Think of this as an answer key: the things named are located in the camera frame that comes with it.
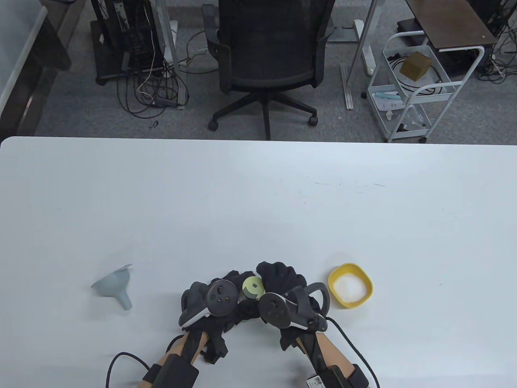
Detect yellow plastic bowl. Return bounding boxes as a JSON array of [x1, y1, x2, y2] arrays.
[[328, 263, 373, 310]]

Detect black flat device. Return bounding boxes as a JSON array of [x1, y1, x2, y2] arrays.
[[397, 18, 425, 36]]

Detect dark wooden cabinet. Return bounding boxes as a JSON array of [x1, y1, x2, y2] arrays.
[[0, 0, 87, 140]]

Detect brown cardboard box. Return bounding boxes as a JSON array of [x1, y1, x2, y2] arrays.
[[400, 51, 432, 80]]

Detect tangle of floor cables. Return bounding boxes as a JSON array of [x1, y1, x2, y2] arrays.
[[475, 0, 517, 84], [116, 28, 210, 119]]

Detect pale yellow press dispenser lid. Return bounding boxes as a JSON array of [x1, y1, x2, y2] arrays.
[[242, 276, 265, 300]]

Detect black cable coil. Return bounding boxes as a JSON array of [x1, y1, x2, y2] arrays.
[[387, 53, 443, 95]]

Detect pale partition panel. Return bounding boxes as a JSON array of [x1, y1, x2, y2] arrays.
[[0, 4, 49, 112]]

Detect white desk foot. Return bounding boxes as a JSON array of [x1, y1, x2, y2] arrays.
[[354, 19, 376, 76]]

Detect white metal desk frame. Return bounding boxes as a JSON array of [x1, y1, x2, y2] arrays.
[[151, 0, 189, 110], [345, 0, 382, 110]]

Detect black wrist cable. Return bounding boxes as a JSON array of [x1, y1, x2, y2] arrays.
[[106, 352, 152, 388], [325, 317, 381, 388]]

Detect person's right forearm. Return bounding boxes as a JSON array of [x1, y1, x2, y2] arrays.
[[297, 331, 370, 388]]

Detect aluminium rails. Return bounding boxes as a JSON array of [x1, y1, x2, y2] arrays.
[[340, 63, 355, 110]]

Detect grey plastic funnel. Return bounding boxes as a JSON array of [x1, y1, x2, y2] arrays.
[[91, 264, 133, 311]]

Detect black mesh office chair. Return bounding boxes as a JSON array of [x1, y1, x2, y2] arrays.
[[202, 0, 336, 141]]

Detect white packet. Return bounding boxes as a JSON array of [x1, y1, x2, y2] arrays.
[[374, 92, 405, 110]]

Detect dark wooden side table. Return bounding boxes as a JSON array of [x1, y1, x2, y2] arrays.
[[406, 0, 498, 52]]

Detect grey metal base plate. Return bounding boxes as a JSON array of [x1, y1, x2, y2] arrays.
[[327, 26, 361, 43]]

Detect black tracking controller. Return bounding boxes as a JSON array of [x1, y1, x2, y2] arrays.
[[258, 283, 331, 333], [179, 281, 239, 329]]

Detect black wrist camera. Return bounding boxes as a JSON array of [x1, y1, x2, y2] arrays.
[[202, 335, 229, 363], [280, 329, 307, 359]]

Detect person's left hand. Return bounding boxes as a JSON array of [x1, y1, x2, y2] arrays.
[[180, 270, 260, 345]]

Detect white rolling cart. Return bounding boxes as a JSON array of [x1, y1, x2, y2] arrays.
[[367, 32, 485, 143]]

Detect person's right hand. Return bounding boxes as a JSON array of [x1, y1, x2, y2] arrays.
[[256, 261, 330, 352]]

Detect person's left forearm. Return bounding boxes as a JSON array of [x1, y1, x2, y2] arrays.
[[137, 333, 210, 388]]

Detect black equipment rack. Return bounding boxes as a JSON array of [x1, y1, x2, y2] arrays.
[[90, 0, 167, 85]]

